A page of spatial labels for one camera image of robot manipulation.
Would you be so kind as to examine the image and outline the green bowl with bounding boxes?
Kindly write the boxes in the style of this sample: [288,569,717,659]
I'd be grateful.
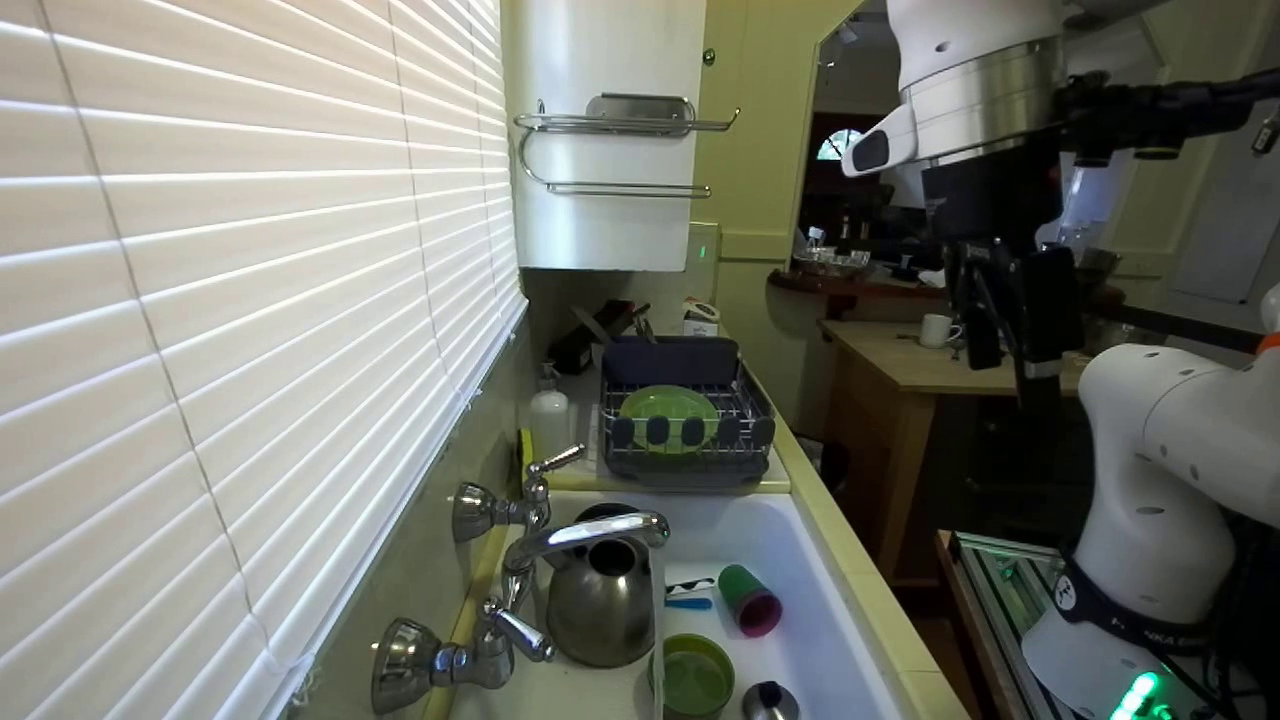
[661,633,739,720]

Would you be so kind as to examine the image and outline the green cup pink lid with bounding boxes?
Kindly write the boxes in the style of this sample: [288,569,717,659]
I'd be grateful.
[717,562,789,642]

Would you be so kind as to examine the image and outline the wooden table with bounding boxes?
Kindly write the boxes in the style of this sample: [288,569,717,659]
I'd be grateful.
[817,317,1096,586]

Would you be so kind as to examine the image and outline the green plastic plate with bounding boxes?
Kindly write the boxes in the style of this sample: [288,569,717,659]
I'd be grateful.
[618,383,727,455]

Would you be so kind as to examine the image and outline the grey dish rack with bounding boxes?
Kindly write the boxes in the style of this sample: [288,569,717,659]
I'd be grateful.
[594,331,782,491]

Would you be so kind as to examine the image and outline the white mug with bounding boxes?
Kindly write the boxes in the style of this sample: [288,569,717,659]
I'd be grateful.
[916,312,968,351]

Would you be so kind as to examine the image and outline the steel wall faucet body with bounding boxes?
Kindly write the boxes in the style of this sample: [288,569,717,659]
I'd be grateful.
[369,443,678,717]

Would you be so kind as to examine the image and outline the aluminium robot base platform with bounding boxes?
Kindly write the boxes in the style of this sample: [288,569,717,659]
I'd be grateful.
[937,529,1280,720]

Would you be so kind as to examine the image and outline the small steel cup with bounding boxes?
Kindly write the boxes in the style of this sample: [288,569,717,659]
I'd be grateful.
[739,677,805,720]

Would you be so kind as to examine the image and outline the wall switch plate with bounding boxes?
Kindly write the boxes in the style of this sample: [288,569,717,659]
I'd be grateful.
[685,217,725,277]

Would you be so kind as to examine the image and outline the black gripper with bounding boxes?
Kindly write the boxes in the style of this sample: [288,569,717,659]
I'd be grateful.
[923,138,1088,404]

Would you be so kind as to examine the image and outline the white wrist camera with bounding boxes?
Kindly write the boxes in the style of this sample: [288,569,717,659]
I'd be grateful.
[837,114,928,185]

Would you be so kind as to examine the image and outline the white window blind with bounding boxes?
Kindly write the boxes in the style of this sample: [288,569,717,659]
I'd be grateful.
[0,0,534,720]

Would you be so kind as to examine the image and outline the white kitchen sink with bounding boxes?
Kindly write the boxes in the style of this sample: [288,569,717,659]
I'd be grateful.
[436,487,914,720]

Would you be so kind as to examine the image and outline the small white container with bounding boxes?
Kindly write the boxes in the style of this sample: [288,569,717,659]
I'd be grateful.
[678,295,727,340]

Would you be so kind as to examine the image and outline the steel paper towel holder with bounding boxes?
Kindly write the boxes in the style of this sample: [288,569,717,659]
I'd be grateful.
[511,90,739,204]

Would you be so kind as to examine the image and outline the steel kettle black handle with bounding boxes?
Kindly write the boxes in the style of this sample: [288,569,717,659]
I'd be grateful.
[540,502,669,671]

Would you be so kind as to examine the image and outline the steel faucet lever handle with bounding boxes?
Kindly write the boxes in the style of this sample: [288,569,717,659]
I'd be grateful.
[526,442,594,491]
[482,602,560,668]

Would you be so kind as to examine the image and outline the white soap dispenser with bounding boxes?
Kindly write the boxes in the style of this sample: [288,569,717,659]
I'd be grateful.
[521,377,582,464]

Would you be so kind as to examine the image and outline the cluttered wooden counter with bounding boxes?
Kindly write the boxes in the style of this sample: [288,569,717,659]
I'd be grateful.
[766,226,964,324]

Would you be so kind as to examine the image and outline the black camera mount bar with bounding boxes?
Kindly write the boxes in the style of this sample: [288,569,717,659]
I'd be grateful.
[1056,71,1280,163]

